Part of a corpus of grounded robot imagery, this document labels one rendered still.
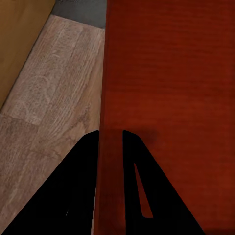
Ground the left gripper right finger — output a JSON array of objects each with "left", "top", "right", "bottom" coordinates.
[{"left": 123, "top": 130, "right": 205, "bottom": 235}]

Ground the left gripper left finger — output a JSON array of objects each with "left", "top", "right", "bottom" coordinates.
[{"left": 1, "top": 130, "right": 99, "bottom": 235}]

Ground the storage box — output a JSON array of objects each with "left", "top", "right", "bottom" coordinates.
[{"left": 93, "top": 0, "right": 235, "bottom": 235}]

